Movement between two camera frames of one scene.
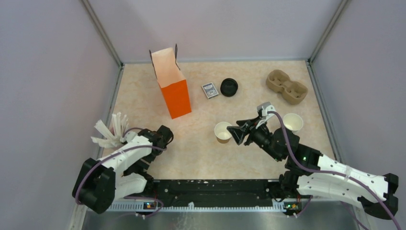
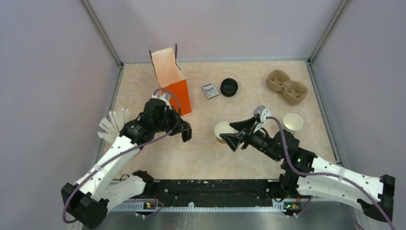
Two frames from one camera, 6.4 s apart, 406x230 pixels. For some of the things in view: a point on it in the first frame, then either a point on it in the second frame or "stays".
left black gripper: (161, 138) → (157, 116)
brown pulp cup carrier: (292, 92) stays
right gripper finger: (242, 122) stays
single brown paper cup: (221, 133) stays
